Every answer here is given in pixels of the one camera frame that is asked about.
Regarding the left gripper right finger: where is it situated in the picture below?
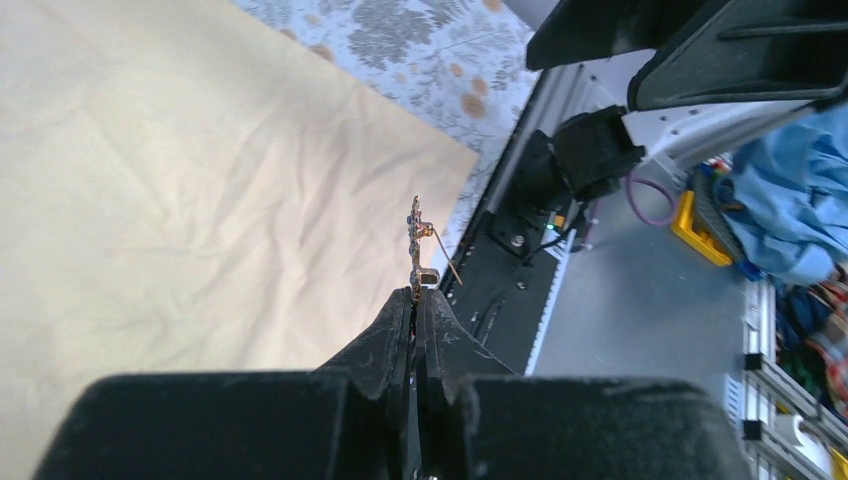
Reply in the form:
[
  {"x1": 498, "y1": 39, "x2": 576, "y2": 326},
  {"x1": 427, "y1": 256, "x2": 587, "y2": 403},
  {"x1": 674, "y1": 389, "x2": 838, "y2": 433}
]
[{"x1": 415, "y1": 290, "x2": 752, "y2": 479}]

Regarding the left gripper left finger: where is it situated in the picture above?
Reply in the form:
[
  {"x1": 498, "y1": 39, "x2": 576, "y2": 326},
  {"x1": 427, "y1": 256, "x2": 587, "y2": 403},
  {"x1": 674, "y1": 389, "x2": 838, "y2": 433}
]
[{"x1": 35, "y1": 288, "x2": 414, "y2": 479}]

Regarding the gold brooch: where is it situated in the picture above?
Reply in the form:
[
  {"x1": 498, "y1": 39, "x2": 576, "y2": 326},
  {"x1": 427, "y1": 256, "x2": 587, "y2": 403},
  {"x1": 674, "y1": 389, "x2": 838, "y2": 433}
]
[{"x1": 406, "y1": 195, "x2": 464, "y2": 304}]

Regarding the yellow shirt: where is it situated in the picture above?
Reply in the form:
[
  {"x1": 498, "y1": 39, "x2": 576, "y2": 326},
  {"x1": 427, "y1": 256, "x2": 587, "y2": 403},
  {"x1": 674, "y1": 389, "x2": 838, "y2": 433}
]
[{"x1": 1, "y1": 1, "x2": 477, "y2": 479}]

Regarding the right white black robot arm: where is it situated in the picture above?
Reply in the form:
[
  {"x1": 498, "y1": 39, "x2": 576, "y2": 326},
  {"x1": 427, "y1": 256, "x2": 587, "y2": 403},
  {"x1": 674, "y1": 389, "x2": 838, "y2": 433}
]
[{"x1": 526, "y1": 1, "x2": 847, "y2": 201}]

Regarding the yellow plastic crate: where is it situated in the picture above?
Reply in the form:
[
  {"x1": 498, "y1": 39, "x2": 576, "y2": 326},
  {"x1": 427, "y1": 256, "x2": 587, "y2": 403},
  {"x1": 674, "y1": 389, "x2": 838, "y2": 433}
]
[{"x1": 670, "y1": 190, "x2": 733, "y2": 267}]

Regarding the floral patterned table mat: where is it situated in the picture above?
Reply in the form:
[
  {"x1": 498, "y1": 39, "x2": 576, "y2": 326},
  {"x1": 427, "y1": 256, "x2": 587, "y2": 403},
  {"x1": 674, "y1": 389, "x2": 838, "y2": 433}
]
[{"x1": 237, "y1": 0, "x2": 538, "y2": 253}]

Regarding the blue cloth pile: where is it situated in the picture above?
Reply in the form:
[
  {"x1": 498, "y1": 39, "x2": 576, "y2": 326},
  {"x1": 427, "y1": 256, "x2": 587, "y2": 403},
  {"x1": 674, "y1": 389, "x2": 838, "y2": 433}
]
[{"x1": 713, "y1": 106, "x2": 847, "y2": 285}]

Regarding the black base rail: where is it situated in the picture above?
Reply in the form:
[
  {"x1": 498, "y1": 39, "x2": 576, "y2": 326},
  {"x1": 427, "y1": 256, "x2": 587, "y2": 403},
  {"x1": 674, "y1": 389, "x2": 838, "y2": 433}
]
[{"x1": 442, "y1": 130, "x2": 574, "y2": 375}]

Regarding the grey slotted cable duct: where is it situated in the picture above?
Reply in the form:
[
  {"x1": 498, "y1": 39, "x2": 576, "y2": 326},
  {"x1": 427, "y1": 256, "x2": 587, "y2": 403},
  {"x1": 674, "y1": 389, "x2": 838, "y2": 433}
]
[{"x1": 523, "y1": 229, "x2": 576, "y2": 376}]

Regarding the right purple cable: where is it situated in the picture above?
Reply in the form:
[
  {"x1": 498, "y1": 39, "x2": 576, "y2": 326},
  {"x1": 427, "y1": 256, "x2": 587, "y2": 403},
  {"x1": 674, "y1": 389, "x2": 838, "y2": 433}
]
[{"x1": 625, "y1": 173, "x2": 678, "y2": 228}]

